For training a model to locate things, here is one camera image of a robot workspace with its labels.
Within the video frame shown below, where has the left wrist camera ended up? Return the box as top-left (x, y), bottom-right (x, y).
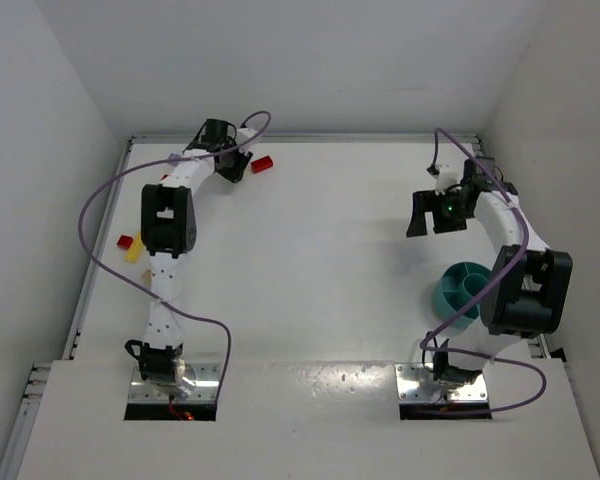
top-left (235, 127), bottom-right (258, 149)

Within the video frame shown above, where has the small red lego brick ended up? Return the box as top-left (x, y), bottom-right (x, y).
top-left (116, 235), bottom-right (134, 250)

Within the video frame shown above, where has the beige lego brick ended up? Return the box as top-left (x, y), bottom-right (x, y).
top-left (141, 269), bottom-right (152, 288)

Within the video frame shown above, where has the purple cable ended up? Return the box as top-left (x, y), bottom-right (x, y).
top-left (419, 127), bottom-right (548, 414)
top-left (78, 109), bottom-right (273, 396)

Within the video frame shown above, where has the long yellow lego brick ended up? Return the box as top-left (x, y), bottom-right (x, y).
top-left (124, 233), bottom-right (145, 264)

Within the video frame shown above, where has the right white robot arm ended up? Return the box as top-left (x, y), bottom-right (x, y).
top-left (406, 160), bottom-right (573, 386)

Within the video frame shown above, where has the metal base plate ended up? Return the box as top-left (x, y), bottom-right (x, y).
top-left (129, 360), bottom-right (221, 403)
top-left (394, 363), bottom-right (489, 405)

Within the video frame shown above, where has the teal divided round container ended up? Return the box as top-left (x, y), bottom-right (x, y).
top-left (431, 262), bottom-right (491, 321)

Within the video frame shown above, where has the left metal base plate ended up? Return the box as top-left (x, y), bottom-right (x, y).
top-left (129, 360), bottom-right (221, 403)

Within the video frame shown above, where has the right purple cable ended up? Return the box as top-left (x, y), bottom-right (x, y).
top-left (419, 127), bottom-right (548, 414)

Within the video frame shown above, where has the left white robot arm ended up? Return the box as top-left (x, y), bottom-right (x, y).
top-left (125, 119), bottom-right (256, 399)

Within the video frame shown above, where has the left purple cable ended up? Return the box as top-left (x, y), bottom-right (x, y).
top-left (78, 109), bottom-right (273, 396)

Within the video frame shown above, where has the red lego brick top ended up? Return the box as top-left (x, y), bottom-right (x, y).
top-left (250, 156), bottom-right (274, 174)

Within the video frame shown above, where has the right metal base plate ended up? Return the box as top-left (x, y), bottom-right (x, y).
top-left (394, 363), bottom-right (489, 405)

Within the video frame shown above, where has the lilac lego brick upper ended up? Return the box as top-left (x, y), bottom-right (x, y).
top-left (167, 155), bottom-right (181, 167)

